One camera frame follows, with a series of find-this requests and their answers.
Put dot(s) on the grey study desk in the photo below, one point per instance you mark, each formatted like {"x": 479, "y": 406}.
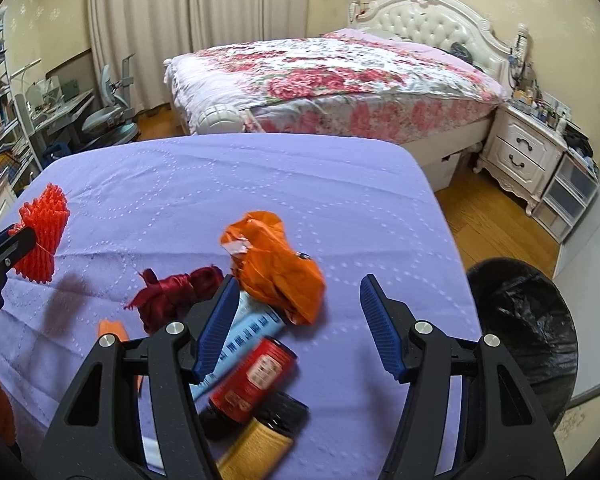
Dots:
{"x": 58, "y": 125}

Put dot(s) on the orange plastic wrapper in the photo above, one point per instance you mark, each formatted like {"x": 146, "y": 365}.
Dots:
{"x": 270, "y": 270}

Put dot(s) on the clear plastic drawer unit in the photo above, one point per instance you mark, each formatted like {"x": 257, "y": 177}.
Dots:
{"x": 567, "y": 196}

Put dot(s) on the white two-drawer nightstand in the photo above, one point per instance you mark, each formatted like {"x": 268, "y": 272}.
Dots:
{"x": 522, "y": 154}

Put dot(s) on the white under-bed storage box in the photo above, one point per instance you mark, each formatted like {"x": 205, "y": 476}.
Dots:
{"x": 439, "y": 174}

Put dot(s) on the beige pleated curtain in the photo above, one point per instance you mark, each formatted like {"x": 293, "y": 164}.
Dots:
{"x": 148, "y": 32}

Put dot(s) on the small orange scrap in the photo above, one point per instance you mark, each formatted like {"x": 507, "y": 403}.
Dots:
{"x": 117, "y": 329}

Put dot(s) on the dark red ribbon bundle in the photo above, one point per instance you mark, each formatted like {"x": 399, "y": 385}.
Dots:
{"x": 165, "y": 300}

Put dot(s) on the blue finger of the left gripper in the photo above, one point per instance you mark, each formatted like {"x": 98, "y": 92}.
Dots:
{"x": 14, "y": 247}

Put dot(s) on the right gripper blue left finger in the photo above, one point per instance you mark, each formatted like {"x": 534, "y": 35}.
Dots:
{"x": 211, "y": 339}

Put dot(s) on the light blue sachet stick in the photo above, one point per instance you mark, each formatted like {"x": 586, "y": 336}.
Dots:
{"x": 252, "y": 322}

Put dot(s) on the nightstand clutter bottles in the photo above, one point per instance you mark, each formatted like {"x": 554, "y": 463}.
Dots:
{"x": 528, "y": 96}

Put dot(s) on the black lined trash bin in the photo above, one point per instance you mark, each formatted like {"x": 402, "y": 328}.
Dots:
{"x": 518, "y": 303}

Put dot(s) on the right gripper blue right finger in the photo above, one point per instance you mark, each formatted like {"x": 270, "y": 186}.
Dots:
{"x": 386, "y": 319}

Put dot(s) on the white bed with floral quilt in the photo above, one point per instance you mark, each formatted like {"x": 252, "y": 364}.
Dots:
{"x": 426, "y": 75}

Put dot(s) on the red foam fruit net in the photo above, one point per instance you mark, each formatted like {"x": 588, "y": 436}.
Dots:
{"x": 47, "y": 216}

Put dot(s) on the red label dark bottle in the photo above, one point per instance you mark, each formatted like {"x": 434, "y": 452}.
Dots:
{"x": 235, "y": 401}

